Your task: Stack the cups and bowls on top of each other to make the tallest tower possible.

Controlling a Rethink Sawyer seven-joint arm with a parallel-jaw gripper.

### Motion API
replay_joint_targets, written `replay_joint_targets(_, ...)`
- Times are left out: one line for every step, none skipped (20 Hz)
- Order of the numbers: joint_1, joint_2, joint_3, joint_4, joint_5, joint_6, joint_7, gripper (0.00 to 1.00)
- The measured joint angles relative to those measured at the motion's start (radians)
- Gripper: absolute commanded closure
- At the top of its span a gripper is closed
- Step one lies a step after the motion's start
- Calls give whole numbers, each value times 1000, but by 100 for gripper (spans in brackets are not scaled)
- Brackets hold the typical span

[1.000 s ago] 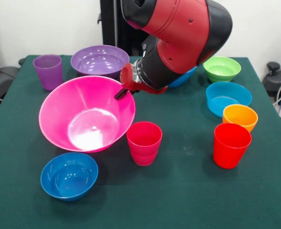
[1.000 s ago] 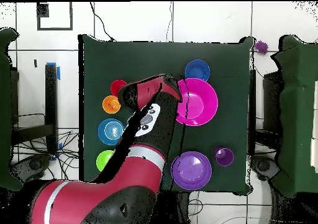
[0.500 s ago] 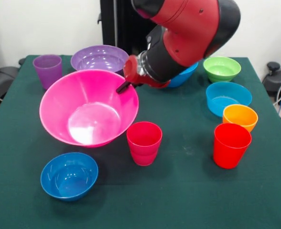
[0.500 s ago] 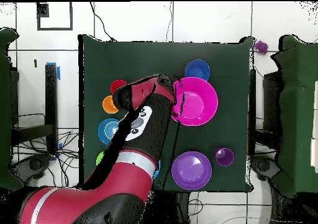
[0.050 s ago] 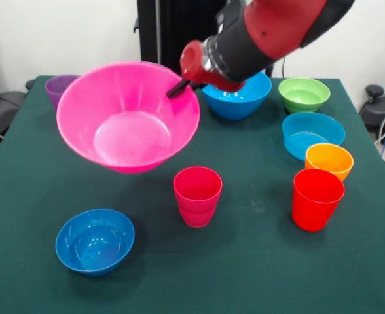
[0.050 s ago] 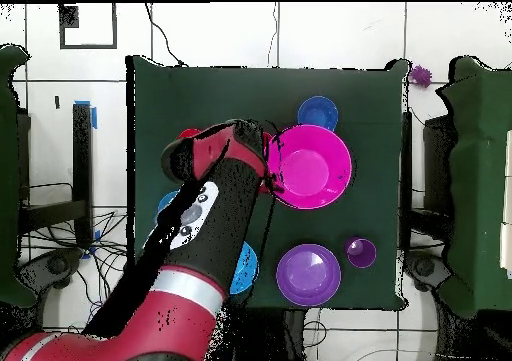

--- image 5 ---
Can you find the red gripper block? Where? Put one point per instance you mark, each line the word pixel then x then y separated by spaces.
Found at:
pixel 192 62

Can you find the large pink plastic bowl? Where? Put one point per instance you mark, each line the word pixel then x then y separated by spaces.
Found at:
pixel 127 131

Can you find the small dark blue plastic bowl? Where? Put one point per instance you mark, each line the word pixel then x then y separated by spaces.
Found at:
pixel 94 252

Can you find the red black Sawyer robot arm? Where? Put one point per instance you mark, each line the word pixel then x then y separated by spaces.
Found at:
pixel 277 29

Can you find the large light blue plastic bowl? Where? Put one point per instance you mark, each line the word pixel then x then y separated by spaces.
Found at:
pixel 235 104

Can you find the magenta plastic cup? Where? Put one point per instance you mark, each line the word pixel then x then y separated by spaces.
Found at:
pixel 197 202

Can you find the green plastic bowl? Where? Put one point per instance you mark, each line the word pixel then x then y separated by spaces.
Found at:
pixel 304 95

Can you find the shallow light blue plastic bowl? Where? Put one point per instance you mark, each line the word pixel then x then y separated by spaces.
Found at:
pixel 297 137

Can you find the purple plastic cup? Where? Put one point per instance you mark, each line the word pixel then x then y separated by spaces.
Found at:
pixel 56 88

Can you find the orange plastic cup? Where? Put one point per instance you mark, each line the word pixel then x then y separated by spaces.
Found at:
pixel 330 160

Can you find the red plastic cup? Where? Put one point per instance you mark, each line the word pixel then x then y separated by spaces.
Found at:
pixel 313 209

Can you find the dark green tablecloth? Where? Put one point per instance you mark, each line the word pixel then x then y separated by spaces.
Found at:
pixel 245 278

